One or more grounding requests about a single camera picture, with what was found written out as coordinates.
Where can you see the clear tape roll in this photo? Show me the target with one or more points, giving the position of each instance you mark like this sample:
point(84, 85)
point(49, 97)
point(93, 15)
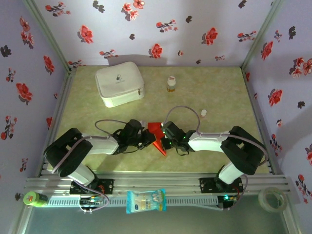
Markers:
point(260, 200)

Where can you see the blue snack packet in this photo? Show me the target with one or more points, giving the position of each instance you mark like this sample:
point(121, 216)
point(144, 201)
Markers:
point(146, 201)

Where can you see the small circuit board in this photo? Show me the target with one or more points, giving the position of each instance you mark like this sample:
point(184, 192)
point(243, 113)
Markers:
point(230, 198)
point(91, 201)

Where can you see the aluminium table edge rail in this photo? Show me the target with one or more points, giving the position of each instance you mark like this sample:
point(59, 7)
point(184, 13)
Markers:
point(259, 122)
point(56, 122)

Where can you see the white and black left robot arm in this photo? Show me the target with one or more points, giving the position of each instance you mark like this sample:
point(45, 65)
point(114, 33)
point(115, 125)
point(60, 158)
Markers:
point(102, 146)

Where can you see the aluminium frame bar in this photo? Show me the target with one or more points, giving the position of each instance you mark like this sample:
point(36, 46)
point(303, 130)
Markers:
point(23, 221)
point(291, 219)

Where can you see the white zip pouch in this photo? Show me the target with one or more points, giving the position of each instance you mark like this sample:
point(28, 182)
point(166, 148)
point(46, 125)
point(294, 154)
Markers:
point(117, 80)

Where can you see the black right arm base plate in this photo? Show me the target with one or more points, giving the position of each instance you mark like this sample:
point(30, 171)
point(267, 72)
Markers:
point(206, 184)

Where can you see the long aluminium base rail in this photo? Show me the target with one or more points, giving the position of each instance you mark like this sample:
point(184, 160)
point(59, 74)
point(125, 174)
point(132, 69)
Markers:
point(156, 181)

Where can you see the amber pill bottle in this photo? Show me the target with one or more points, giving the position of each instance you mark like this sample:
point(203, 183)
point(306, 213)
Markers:
point(171, 85)

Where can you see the red paper sheet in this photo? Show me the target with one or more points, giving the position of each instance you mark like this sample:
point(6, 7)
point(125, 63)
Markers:
point(156, 129)

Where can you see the aluminium frame post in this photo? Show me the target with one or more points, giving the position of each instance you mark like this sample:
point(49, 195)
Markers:
point(262, 34)
point(49, 34)

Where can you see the small white bottle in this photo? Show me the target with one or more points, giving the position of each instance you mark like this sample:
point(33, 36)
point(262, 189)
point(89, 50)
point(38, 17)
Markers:
point(203, 113)

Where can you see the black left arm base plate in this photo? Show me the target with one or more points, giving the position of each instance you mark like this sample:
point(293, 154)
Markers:
point(108, 186)

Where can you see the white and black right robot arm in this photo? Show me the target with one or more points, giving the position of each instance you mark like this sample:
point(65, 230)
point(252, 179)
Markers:
point(207, 143)

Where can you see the green cylindrical can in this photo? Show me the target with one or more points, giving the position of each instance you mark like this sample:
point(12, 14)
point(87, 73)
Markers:
point(31, 198)

